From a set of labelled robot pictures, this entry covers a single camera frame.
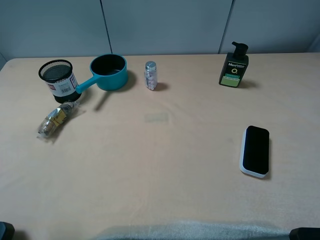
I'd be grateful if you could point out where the clear pill bottle silver cap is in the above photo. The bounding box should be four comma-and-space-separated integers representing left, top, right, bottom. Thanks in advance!
144, 61, 158, 91

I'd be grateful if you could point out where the dark green pump bottle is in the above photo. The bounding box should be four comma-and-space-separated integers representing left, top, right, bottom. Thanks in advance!
219, 41, 249, 88

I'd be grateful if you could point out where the black and white eraser block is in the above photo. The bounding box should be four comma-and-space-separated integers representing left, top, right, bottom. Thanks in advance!
239, 125, 270, 179

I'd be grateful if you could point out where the clear wrapped snack package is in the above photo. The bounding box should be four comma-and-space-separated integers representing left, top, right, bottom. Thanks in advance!
37, 101, 80, 139

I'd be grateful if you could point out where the black mesh pen holder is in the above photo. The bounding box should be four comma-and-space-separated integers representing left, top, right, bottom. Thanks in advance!
38, 59, 81, 104

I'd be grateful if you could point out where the black base right corner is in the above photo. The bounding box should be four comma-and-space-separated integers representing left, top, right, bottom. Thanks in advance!
289, 227, 320, 240

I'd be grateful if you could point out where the black base corner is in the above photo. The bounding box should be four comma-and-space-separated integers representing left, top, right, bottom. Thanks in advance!
0, 221, 15, 240
289, 227, 320, 240

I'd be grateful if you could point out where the black base left corner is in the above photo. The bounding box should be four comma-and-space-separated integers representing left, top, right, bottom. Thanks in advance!
0, 221, 15, 240

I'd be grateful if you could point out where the teal saucepan with handle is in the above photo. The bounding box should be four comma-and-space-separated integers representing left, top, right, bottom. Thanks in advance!
75, 54, 129, 94

